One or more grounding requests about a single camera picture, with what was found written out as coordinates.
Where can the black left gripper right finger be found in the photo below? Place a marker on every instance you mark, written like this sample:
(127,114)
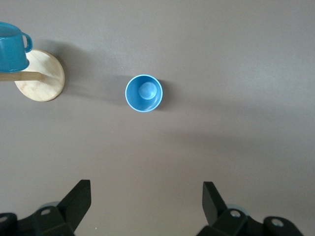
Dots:
(214,206)

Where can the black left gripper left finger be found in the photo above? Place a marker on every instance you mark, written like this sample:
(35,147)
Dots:
(73,206)

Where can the blue plastic cup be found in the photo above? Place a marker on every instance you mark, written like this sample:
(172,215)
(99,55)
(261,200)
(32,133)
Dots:
(137,103)

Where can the wooden mug stand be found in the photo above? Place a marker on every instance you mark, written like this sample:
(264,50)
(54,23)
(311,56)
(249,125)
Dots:
(41,86)

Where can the teal enamel mug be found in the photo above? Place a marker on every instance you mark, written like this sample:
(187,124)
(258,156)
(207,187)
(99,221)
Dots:
(12,49)

